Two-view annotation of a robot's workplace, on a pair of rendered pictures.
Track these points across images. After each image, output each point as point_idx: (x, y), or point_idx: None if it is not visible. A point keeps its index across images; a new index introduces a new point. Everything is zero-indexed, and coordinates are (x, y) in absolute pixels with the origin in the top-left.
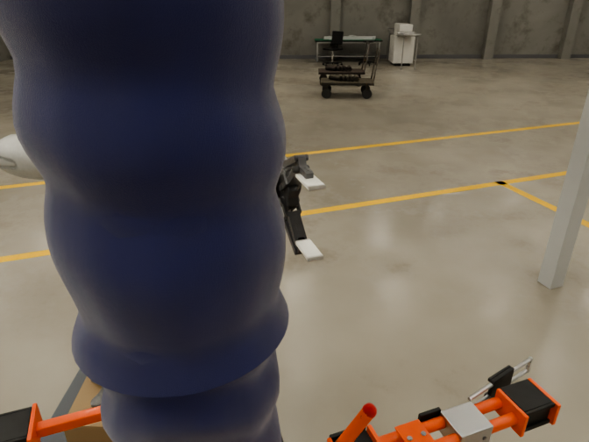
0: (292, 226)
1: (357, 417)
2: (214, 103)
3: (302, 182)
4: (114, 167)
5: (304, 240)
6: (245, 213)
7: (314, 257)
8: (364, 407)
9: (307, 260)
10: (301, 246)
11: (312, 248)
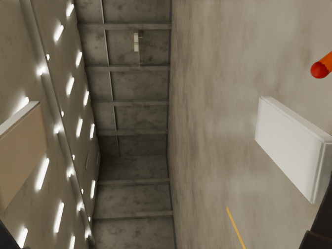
0: (325, 194)
1: (329, 55)
2: None
3: (15, 116)
4: None
5: (308, 172)
6: None
7: (258, 114)
8: (316, 63)
9: (270, 97)
10: (291, 124)
11: (275, 146)
